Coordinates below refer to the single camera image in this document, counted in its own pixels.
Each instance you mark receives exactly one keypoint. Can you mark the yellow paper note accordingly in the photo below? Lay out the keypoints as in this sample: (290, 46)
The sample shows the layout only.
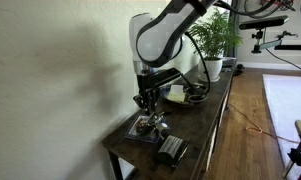
(176, 97)

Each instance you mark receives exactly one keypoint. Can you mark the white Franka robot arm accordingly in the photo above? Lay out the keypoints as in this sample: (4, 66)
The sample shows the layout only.
(156, 40)

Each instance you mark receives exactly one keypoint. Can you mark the key bunch with black fob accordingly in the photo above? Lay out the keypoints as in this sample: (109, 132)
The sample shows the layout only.
(141, 126)

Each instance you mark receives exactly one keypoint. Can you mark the white plant pot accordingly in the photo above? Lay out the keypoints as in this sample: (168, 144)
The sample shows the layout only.
(214, 68)

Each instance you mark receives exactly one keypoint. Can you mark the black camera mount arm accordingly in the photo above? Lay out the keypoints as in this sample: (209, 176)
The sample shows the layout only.
(270, 45)

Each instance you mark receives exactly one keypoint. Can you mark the white pot saucer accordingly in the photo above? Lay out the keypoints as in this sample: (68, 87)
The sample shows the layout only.
(213, 80)

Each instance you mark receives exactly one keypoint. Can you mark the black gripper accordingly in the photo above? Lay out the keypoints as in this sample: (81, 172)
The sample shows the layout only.
(150, 92)

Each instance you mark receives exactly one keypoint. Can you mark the white floor rug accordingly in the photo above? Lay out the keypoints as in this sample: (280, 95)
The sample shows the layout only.
(286, 100)

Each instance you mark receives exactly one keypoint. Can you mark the black wall rail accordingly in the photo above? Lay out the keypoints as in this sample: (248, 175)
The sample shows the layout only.
(293, 47)

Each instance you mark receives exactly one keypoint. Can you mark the dark wooden console table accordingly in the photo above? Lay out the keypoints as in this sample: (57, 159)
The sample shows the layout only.
(203, 136)

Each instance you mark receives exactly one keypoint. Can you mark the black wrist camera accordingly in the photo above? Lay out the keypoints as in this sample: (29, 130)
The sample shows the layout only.
(156, 80)

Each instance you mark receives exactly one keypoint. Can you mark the blue white square plate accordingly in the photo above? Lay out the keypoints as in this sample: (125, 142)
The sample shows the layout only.
(130, 132)

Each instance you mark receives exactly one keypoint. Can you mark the small black floor object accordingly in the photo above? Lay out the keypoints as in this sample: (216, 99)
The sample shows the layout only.
(240, 69)

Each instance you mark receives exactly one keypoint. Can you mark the dark blue glass bowl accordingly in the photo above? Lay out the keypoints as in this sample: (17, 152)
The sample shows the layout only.
(165, 95)

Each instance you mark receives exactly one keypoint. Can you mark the black white striped wallet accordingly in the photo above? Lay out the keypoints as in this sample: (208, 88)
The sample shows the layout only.
(171, 146)

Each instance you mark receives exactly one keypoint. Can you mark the white paper sheet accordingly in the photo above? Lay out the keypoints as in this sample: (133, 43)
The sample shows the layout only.
(176, 88)

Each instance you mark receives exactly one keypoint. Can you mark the black stereo camera bar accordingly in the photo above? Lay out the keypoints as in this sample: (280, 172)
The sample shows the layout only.
(263, 22)

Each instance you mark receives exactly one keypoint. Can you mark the red frame bicycle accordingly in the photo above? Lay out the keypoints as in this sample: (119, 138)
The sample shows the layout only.
(273, 2)

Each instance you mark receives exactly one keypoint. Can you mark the green potted palm plant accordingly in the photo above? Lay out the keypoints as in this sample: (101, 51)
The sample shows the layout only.
(216, 33)

